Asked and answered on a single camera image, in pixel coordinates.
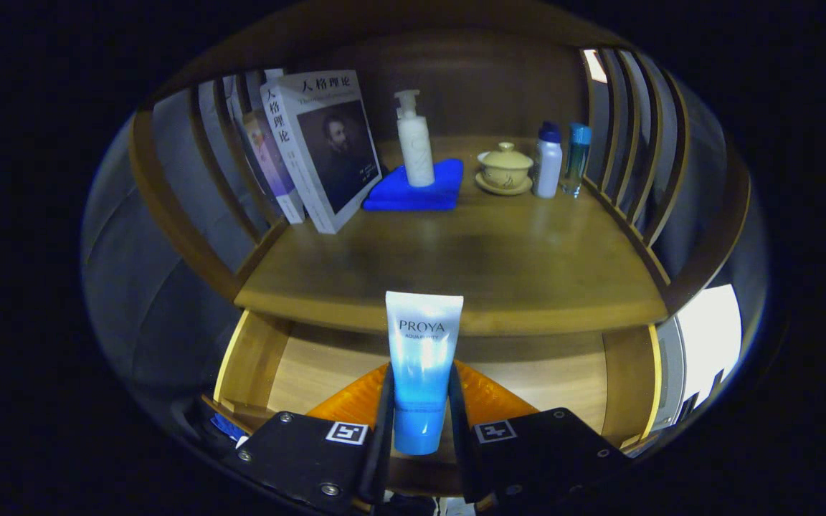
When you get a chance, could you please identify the yellow lidded teacup with saucer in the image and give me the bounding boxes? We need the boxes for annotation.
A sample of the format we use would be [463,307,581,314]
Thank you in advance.
[475,142,534,196]

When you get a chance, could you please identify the brown wooden drawer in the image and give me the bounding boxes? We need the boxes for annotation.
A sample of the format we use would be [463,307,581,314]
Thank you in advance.
[201,308,665,495]

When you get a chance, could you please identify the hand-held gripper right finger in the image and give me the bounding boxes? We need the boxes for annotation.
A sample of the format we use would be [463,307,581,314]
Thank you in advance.
[447,360,632,515]

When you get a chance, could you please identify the clear teal bottle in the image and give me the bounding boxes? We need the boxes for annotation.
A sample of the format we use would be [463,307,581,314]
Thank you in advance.
[561,123,592,199]

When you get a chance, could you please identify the blue white object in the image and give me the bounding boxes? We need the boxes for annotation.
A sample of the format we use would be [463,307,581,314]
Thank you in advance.
[209,412,250,459]

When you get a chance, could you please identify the purple book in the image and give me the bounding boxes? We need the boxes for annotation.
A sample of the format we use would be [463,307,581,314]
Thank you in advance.
[241,107,306,224]

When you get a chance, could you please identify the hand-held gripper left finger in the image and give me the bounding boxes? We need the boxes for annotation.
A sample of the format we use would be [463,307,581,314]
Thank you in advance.
[235,362,396,516]

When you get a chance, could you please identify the blue white cosmetic tube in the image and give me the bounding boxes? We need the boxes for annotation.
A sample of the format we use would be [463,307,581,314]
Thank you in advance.
[385,290,465,457]

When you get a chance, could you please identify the blue folded cloth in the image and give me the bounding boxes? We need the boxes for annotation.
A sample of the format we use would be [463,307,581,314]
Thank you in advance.
[362,158,465,212]

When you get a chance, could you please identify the brown wooden cabinet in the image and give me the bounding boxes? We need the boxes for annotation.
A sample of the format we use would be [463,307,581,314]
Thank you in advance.
[128,0,752,495]

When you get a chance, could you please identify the white portrait cover book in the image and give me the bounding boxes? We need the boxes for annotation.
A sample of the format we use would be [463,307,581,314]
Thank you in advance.
[260,70,383,235]

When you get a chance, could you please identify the wooden countertop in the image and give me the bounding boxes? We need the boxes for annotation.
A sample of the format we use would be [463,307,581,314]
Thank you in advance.
[234,136,670,338]

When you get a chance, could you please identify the white metal drawer unit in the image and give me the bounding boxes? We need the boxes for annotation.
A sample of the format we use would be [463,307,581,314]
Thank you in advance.
[653,284,744,431]

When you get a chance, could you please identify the white bottle with blue cap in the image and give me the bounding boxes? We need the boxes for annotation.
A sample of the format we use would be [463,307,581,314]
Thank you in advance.
[533,121,564,199]

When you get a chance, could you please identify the white pump bottle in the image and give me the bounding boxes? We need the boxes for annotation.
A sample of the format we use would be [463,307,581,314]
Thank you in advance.
[394,90,436,188]

